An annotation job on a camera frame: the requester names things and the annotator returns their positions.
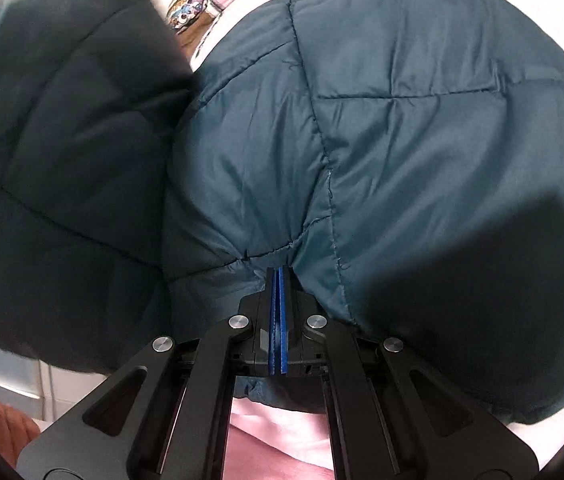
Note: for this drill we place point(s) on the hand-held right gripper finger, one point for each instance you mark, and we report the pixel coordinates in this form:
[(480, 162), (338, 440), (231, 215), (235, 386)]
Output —
[(284, 312), (276, 312)]

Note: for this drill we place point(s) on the teal quilted jacket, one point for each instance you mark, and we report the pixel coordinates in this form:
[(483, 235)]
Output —
[(386, 160)]

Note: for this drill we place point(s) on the colour-block striped bed blanket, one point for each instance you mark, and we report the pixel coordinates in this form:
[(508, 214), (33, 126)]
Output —
[(272, 442)]

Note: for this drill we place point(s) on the colourful printed pillow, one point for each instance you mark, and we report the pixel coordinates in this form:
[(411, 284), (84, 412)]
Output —
[(194, 2)]

